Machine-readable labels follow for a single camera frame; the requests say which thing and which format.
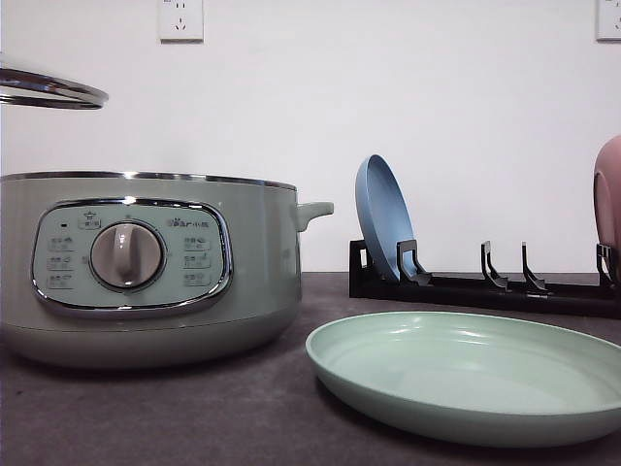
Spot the green plate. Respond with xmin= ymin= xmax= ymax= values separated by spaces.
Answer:
xmin=304 ymin=311 xmax=621 ymax=449

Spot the glass lid with green knob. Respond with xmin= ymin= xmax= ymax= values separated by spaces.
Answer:
xmin=0 ymin=50 xmax=110 ymax=111

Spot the pale green electric steamer pot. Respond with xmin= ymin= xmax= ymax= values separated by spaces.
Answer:
xmin=0 ymin=170 xmax=335 ymax=371

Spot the blue plate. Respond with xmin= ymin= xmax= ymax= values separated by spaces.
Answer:
xmin=354 ymin=153 xmax=417 ymax=283

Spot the black plate rack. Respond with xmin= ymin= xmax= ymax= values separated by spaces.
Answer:
xmin=347 ymin=237 xmax=621 ymax=320

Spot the pink plate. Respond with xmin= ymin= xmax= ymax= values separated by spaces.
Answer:
xmin=592 ymin=134 xmax=621 ymax=254

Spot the white wall socket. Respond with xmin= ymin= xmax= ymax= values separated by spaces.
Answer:
xmin=159 ymin=0 xmax=205 ymax=45
xmin=595 ymin=0 xmax=621 ymax=43

